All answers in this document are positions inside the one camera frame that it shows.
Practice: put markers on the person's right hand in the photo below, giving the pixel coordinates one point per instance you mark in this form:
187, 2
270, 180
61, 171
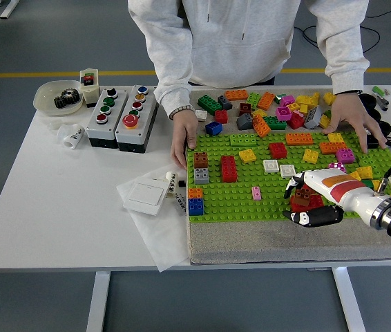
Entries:
183, 138

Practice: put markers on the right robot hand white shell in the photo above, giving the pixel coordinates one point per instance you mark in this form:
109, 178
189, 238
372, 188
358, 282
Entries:
337, 186

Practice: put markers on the person's left hand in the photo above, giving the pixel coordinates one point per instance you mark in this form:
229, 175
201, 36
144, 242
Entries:
349, 114

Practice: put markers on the grey long brick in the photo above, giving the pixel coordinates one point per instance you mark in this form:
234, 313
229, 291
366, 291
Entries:
314, 117

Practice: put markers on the brown square brick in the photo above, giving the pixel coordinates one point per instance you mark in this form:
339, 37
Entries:
200, 159
302, 196

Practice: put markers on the green studded baseplate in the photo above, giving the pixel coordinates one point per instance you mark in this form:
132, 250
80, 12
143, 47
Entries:
237, 211

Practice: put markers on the person's left forearm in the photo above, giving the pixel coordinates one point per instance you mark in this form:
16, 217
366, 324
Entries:
345, 69

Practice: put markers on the person's right forearm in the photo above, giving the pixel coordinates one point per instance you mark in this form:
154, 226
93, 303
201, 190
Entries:
173, 93

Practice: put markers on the lime green long brick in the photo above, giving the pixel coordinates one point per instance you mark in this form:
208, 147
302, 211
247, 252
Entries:
327, 113
244, 140

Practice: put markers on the yellow arch brick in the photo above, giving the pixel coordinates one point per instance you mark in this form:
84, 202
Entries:
329, 98

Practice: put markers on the black round pad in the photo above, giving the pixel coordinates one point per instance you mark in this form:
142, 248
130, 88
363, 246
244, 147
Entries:
386, 127
376, 114
371, 100

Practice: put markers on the yellow square brick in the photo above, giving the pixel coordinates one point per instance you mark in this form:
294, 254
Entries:
336, 137
310, 155
248, 155

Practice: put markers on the red long brick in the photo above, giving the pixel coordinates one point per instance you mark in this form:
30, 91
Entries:
315, 204
229, 168

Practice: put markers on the white square tile brick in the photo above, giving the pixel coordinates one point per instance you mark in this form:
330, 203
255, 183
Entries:
200, 115
287, 171
271, 166

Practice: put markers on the dark green small brick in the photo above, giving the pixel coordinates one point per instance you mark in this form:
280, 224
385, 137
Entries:
368, 183
279, 98

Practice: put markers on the blue square brick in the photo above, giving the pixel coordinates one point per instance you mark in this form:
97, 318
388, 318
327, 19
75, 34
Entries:
213, 128
196, 206

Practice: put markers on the grey small tool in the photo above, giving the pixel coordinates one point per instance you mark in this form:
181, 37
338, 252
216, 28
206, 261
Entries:
382, 102

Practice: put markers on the orange long brick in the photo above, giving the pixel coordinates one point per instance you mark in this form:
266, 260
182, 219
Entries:
261, 125
333, 147
236, 94
300, 138
266, 101

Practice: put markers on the small green plastic piece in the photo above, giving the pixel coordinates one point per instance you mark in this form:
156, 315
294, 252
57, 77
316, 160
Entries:
378, 90

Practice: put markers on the grey square brick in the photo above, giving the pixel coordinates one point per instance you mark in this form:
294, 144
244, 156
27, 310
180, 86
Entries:
201, 175

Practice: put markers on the white tube with writing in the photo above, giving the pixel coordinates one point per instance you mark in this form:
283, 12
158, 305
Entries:
172, 180

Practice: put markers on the grey emergency-stop control box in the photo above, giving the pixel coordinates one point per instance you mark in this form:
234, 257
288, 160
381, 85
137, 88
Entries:
147, 114

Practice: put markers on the dark green long brick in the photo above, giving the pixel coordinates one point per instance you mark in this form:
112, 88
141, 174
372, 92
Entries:
210, 103

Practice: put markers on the small black plug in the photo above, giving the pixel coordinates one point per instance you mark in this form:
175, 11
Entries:
181, 183

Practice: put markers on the dark grey small brick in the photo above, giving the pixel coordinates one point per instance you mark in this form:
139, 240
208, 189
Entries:
225, 102

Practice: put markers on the orange square brick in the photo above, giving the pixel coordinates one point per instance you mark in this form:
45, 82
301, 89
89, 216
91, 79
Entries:
195, 192

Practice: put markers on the grey sloped brick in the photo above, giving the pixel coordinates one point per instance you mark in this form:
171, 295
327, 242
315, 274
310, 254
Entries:
245, 121

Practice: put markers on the dark red square brick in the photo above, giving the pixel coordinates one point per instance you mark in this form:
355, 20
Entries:
246, 109

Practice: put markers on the grey four-button control box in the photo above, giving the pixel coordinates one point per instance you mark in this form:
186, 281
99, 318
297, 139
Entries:
112, 112

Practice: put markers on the grey-brown mat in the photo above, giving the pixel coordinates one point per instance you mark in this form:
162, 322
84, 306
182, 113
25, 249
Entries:
285, 242

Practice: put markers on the yellow small brick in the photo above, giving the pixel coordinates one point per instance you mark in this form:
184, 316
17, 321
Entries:
259, 112

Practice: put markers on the pink small brick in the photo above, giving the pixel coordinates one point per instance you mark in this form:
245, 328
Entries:
256, 193

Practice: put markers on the white pipe tee fitting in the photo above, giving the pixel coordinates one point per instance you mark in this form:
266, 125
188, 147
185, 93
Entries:
73, 136

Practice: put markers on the person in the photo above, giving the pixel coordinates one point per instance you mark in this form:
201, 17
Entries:
237, 41

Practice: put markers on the white table leg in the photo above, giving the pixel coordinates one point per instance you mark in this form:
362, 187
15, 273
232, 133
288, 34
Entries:
97, 304
349, 304

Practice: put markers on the dark metal gear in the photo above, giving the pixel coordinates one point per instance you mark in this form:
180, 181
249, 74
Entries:
60, 102
72, 95

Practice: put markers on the clear plastic piece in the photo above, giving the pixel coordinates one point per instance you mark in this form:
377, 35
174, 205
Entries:
54, 123

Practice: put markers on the white shallow bowl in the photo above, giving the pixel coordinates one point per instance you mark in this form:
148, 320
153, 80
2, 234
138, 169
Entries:
45, 98

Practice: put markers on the white desk foot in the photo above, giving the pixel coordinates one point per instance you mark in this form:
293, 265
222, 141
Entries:
7, 10

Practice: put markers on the white wall switch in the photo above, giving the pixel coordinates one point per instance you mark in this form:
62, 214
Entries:
145, 197

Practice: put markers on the cream two-button switch box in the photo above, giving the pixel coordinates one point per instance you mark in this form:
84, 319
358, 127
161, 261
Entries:
90, 91

